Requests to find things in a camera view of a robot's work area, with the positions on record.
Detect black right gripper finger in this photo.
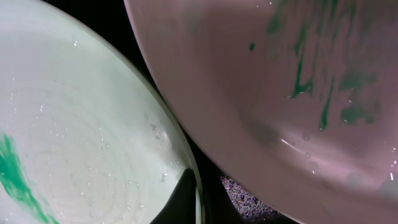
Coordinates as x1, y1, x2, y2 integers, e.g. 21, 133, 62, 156
150, 169, 197, 224

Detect mint green plate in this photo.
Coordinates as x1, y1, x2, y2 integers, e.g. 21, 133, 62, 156
1, 1, 205, 223

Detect white pink plate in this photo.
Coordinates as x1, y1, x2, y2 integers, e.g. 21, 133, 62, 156
125, 0, 397, 223

